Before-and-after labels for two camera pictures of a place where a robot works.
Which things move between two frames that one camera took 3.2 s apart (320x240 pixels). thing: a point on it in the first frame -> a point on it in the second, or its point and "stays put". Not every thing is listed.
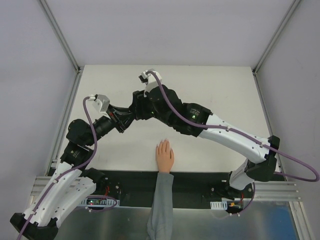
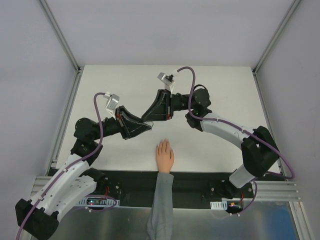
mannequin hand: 164,156 stays put
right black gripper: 136,105 -> 169,104
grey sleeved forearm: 159,226 stays put
